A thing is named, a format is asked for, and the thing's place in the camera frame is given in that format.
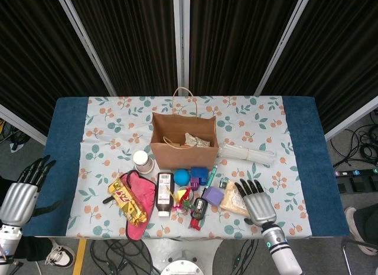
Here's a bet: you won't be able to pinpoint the yellow floor tape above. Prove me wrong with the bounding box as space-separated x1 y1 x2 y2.
72 238 88 275

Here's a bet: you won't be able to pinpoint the blue toy block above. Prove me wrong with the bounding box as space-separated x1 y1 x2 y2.
190 166 209 186

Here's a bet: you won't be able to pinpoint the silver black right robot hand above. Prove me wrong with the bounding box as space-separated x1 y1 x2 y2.
234 178 278 228

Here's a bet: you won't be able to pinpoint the bundle of clear straws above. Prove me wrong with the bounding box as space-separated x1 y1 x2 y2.
218 143 278 168

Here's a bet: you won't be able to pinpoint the floral tablecloth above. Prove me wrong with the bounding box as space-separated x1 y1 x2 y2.
66 95 312 240

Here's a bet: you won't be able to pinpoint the brown bottle white cap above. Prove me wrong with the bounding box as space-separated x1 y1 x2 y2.
155 172 175 217

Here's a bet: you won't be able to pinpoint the white paper cup stack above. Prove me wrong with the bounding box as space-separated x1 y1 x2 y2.
132 150 156 174

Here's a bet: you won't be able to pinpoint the gold foil snack package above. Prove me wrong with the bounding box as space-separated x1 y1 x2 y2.
107 178 148 227

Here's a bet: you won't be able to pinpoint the beige food package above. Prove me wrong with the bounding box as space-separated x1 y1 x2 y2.
220 180 252 217

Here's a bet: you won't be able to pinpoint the brown paper bag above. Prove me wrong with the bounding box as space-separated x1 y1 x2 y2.
149 86 220 169

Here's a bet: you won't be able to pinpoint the black floor cables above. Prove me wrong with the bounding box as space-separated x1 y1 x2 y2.
230 239 260 275
0 118 30 153
330 109 378 166
90 239 154 275

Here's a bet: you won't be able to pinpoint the black power strip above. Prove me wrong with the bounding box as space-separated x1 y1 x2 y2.
334 168 378 178

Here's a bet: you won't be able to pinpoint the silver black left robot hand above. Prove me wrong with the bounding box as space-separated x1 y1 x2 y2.
0 155 63 227

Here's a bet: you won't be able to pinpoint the blue table cover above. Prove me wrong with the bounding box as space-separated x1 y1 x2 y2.
21 96 351 238

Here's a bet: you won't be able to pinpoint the black pleated partition panel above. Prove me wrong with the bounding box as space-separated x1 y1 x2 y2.
181 0 314 96
253 0 378 142
54 0 183 96
0 0 118 145

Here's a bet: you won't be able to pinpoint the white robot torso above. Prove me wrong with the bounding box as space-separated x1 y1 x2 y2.
141 238 225 275

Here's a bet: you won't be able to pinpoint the pink towel black trim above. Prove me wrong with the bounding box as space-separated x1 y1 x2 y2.
102 169 157 242

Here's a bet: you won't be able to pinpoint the orange snack bag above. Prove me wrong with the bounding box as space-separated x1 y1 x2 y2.
180 132 211 148

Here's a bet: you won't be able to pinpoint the grey sneaker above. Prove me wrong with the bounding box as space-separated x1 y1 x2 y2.
344 206 378 256

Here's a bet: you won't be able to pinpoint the white sneaker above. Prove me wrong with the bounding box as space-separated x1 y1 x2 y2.
45 241 76 269

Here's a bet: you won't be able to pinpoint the blue ball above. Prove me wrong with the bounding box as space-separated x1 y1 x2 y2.
173 169 191 186

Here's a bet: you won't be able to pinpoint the colourful feather shuttlecock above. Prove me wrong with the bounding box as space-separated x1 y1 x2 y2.
168 185 195 213

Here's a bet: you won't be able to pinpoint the dark trouser leg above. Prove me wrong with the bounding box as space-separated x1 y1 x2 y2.
354 207 378 249

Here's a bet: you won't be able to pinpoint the purple foam cube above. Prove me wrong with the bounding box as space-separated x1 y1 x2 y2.
202 185 225 206

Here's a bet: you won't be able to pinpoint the black bottle red cap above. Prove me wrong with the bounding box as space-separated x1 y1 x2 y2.
188 197 210 230

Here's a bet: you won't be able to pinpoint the black trouser leg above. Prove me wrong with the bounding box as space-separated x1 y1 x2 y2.
14 236 54 261

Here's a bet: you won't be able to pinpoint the green marker pen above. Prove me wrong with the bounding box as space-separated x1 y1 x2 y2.
201 165 219 199

